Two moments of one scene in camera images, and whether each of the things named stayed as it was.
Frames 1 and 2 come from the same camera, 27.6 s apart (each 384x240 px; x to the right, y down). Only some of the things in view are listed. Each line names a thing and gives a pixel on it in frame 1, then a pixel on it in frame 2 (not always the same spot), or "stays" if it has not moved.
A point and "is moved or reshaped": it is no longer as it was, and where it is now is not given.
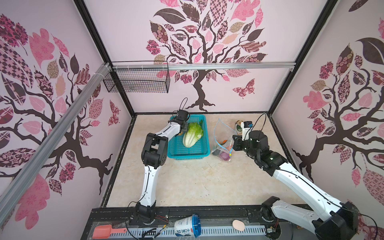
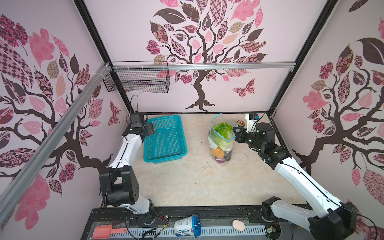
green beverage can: (238, 127) stays
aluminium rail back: (205, 66) stays
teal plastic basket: (193, 144) is moved or reshaped
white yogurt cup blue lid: (188, 226) stays
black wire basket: (139, 77) stays
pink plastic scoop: (103, 231) stays
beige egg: (238, 225) stays
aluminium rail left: (12, 199) stays
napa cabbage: (194, 131) → (221, 134)
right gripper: (237, 140) → (240, 135)
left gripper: (185, 127) → (150, 128)
